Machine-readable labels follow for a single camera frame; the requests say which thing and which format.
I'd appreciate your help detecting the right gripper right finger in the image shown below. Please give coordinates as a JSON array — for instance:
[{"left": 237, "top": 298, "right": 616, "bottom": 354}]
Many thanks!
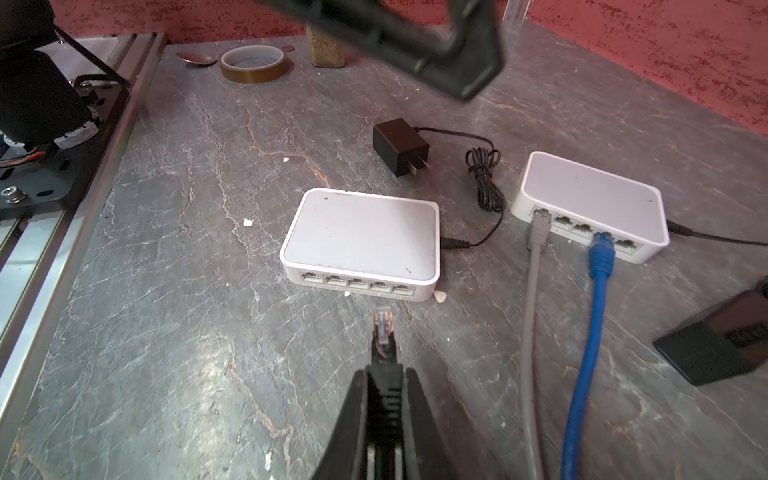
[{"left": 401, "top": 368, "right": 459, "bottom": 480}]

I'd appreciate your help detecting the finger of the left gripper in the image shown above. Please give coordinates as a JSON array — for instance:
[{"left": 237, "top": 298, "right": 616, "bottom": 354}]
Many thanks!
[{"left": 266, "top": 0, "right": 504, "bottom": 101}]

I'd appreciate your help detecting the white switch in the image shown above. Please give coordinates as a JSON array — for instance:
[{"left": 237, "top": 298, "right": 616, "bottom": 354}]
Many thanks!
[
  {"left": 279, "top": 188, "right": 441, "bottom": 302},
  {"left": 511, "top": 151, "right": 670, "bottom": 264}
]

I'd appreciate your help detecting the spice jar with brown contents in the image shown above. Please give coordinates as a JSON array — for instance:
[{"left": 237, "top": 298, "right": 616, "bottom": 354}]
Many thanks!
[{"left": 306, "top": 25, "right": 346, "bottom": 68}]

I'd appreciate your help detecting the black ethernet cable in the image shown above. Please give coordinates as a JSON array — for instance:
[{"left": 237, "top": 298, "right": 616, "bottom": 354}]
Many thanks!
[{"left": 365, "top": 305, "right": 404, "bottom": 480}]

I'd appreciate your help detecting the grey ethernet cable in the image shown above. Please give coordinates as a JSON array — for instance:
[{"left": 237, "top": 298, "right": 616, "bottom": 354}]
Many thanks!
[{"left": 519, "top": 209, "right": 552, "bottom": 480}]

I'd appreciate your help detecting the blue ethernet cable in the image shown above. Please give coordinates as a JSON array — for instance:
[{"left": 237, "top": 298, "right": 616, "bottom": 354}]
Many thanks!
[{"left": 560, "top": 231, "right": 617, "bottom": 480}]

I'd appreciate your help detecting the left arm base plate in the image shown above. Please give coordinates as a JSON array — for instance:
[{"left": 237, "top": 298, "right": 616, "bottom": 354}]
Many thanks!
[{"left": 1, "top": 84, "right": 129, "bottom": 220}]

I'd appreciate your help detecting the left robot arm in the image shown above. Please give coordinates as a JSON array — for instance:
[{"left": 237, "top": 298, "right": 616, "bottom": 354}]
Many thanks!
[{"left": 1, "top": 1, "right": 503, "bottom": 167}]

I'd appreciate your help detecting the black power adapter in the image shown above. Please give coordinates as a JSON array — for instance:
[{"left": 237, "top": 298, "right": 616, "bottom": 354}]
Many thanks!
[
  {"left": 653, "top": 277, "right": 767, "bottom": 386},
  {"left": 371, "top": 117, "right": 506, "bottom": 251}
]

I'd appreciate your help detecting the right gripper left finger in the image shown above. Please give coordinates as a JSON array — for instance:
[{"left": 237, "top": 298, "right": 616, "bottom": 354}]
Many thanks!
[{"left": 311, "top": 370, "right": 368, "bottom": 480}]

